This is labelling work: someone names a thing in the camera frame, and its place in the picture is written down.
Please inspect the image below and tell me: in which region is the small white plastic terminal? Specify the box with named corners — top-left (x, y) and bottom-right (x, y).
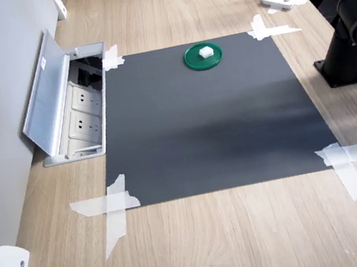
top-left (197, 44), bottom-right (215, 60)

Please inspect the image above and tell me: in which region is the round green lid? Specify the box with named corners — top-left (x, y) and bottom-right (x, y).
top-left (181, 39), bottom-right (226, 74)

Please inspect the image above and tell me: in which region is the white masking tape cross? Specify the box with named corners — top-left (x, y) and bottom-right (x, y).
top-left (99, 43), bottom-right (127, 73)
top-left (244, 7), bottom-right (304, 43)
top-left (313, 139), bottom-right (357, 207)
top-left (65, 171), bottom-right (150, 265)

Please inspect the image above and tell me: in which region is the dark grey mat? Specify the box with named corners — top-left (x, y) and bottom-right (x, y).
top-left (86, 19), bottom-right (346, 213)

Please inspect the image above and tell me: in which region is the white power socket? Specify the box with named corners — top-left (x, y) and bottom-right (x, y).
top-left (64, 106), bottom-right (105, 144)
top-left (68, 80), bottom-right (105, 120)

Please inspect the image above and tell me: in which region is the grey cable duct frame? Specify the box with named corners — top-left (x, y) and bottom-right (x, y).
top-left (27, 41), bottom-right (122, 167)

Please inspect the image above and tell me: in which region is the silver cable duct flap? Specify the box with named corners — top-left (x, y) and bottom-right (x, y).
top-left (8, 25), bottom-right (84, 161)

